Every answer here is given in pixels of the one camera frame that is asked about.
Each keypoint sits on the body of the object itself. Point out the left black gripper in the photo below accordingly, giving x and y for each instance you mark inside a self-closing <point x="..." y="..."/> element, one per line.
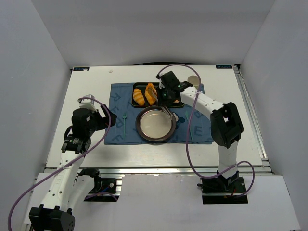
<point x="100" y="118"/>

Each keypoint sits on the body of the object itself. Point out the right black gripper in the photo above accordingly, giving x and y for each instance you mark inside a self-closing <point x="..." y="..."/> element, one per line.
<point x="167" y="98"/>

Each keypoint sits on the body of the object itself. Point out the orange striped croissant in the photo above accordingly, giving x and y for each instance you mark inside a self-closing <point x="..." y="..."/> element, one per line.
<point x="149" y="98"/>

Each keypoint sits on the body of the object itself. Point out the metal tongs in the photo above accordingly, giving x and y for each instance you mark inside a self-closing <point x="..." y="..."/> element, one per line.
<point x="165" y="109"/>

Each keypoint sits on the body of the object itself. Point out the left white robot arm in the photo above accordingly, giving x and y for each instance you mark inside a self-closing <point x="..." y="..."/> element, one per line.
<point x="55" y="212"/>

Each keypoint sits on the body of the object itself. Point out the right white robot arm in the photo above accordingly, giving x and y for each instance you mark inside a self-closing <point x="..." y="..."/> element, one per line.
<point x="225" y="122"/>

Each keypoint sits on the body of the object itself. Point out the teal plastic fork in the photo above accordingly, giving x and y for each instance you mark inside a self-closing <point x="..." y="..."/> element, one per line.
<point x="124" y="117"/>

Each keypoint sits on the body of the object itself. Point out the black rectangular tray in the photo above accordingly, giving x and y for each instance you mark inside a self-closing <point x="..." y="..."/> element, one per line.
<point x="142" y="87"/>

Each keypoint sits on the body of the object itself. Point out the pale striped croissant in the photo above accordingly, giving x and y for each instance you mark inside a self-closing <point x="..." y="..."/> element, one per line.
<point x="138" y="97"/>

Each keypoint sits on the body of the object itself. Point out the dark rimmed white plate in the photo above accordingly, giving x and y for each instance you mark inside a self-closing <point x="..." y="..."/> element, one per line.
<point x="153" y="124"/>

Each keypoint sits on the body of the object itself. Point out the teal plastic knife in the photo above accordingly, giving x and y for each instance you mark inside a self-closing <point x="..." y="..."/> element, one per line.
<point x="189" y="127"/>

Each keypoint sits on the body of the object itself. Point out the light green mug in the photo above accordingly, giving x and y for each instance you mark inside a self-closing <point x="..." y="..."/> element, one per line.
<point x="194" y="80"/>

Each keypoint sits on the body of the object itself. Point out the left blue table label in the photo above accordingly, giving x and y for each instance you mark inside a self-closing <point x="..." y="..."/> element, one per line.
<point x="81" y="69"/>

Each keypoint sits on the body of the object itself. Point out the blue table label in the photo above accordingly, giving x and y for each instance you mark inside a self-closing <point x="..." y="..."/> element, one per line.
<point x="224" y="67"/>
<point x="81" y="69"/>

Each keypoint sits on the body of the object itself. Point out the right blue table label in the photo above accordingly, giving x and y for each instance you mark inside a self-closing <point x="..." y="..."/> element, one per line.
<point x="224" y="67"/>

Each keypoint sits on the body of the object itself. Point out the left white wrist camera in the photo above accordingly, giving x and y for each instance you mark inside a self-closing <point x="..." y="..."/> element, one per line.
<point x="87" y="102"/>

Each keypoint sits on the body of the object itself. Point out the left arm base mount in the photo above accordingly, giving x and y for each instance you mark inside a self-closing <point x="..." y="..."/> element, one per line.
<point x="104" y="189"/>

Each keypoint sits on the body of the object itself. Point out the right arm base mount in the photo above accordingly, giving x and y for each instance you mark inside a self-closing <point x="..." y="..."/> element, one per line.
<point x="215" y="192"/>

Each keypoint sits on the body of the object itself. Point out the aluminium table side rail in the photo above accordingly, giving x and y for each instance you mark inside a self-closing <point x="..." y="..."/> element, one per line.
<point x="252" y="119"/>

